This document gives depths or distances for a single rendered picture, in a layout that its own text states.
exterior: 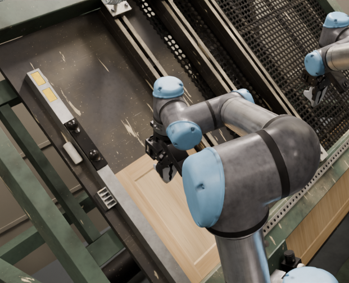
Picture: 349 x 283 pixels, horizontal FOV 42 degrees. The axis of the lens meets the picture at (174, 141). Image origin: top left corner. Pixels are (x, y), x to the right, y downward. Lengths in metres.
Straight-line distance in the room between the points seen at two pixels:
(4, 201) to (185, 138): 2.68
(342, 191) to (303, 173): 2.22
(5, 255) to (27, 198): 1.15
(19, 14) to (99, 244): 0.84
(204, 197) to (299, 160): 0.15
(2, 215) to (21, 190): 2.14
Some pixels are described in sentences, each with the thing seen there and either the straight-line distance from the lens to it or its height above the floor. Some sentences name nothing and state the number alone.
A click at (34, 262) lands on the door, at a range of 3.87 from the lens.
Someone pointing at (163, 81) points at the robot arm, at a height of 1.68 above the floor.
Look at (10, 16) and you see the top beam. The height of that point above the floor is 1.91.
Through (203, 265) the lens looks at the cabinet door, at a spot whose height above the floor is 0.92.
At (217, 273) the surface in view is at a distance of 1.72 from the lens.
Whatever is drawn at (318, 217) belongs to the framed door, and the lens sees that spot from 2.72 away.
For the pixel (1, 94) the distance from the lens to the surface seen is 1.72.
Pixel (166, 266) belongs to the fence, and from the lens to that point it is 1.63.
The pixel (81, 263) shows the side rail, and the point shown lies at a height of 1.18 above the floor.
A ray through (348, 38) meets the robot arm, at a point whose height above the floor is 1.58.
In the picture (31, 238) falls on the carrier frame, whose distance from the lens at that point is 2.68.
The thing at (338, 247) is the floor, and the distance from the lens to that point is 3.18.
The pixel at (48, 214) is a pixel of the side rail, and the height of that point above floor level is 1.33.
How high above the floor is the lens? 1.96
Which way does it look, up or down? 22 degrees down
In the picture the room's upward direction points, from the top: 17 degrees counter-clockwise
